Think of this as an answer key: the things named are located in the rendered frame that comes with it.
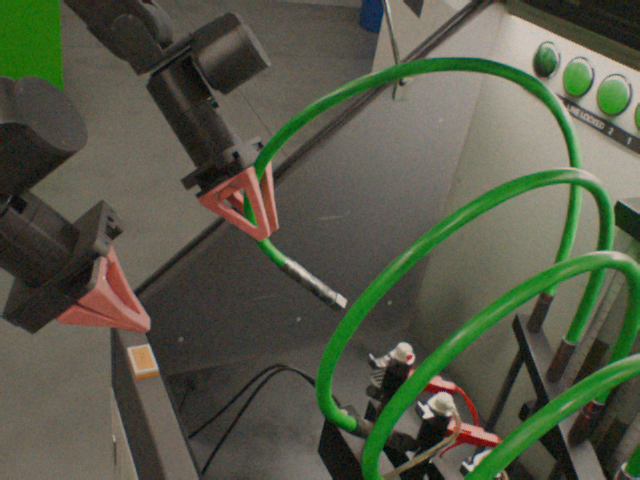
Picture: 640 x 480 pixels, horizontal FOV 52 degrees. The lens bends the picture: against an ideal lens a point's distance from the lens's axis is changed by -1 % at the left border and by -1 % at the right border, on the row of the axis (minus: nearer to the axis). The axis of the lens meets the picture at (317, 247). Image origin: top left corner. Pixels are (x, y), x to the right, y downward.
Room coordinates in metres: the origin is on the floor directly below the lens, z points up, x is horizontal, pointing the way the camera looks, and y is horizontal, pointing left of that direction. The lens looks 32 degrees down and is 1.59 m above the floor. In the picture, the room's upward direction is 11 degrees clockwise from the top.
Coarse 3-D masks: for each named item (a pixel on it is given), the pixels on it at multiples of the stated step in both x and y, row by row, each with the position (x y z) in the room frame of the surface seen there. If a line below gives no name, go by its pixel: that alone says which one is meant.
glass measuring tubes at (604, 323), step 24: (624, 216) 0.68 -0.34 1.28; (624, 240) 0.68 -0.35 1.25; (624, 288) 0.65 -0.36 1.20; (600, 312) 0.68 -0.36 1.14; (624, 312) 0.65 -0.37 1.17; (600, 336) 0.65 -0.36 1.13; (576, 360) 0.68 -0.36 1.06; (600, 360) 0.65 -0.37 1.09; (624, 384) 0.62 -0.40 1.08; (528, 408) 0.68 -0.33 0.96; (624, 408) 0.59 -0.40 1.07; (600, 432) 0.62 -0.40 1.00; (624, 432) 0.59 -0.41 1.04; (600, 456) 0.59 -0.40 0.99; (624, 456) 0.59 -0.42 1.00
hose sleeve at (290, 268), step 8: (288, 264) 0.62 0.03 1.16; (296, 264) 0.63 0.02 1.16; (288, 272) 0.62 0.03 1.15; (296, 272) 0.62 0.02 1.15; (304, 272) 0.63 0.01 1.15; (296, 280) 0.62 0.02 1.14; (304, 280) 0.63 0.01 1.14; (312, 280) 0.63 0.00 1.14; (312, 288) 0.63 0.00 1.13; (320, 288) 0.63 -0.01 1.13; (328, 288) 0.64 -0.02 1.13; (320, 296) 0.63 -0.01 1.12; (328, 296) 0.63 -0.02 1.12
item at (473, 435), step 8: (464, 424) 0.50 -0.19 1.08; (448, 432) 0.50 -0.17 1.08; (464, 432) 0.50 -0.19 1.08; (472, 432) 0.50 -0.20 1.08; (480, 432) 0.50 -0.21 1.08; (464, 440) 0.49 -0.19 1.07; (472, 440) 0.49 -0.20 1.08; (480, 440) 0.49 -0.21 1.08; (488, 440) 0.49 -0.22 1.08; (496, 440) 0.49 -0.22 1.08
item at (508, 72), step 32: (416, 64) 0.64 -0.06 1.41; (448, 64) 0.64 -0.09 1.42; (480, 64) 0.65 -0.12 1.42; (544, 96) 0.66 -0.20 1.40; (288, 128) 0.62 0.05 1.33; (256, 160) 0.62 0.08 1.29; (576, 160) 0.67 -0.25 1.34; (576, 192) 0.67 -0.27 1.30; (256, 224) 0.62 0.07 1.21; (576, 224) 0.67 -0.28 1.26
